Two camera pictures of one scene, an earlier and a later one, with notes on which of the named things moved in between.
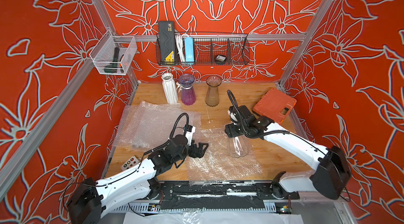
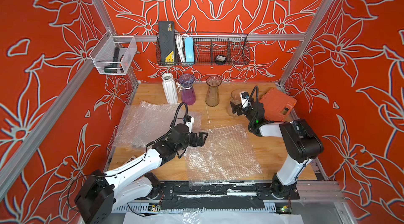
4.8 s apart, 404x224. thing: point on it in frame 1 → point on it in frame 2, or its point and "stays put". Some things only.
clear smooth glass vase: (239, 146) → (235, 97)
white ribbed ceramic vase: (170, 87) stays put
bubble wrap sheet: (216, 163) stays put
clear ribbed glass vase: (212, 98) stays put
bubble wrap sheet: (147, 125) stays put
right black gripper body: (237, 130) → (246, 113)
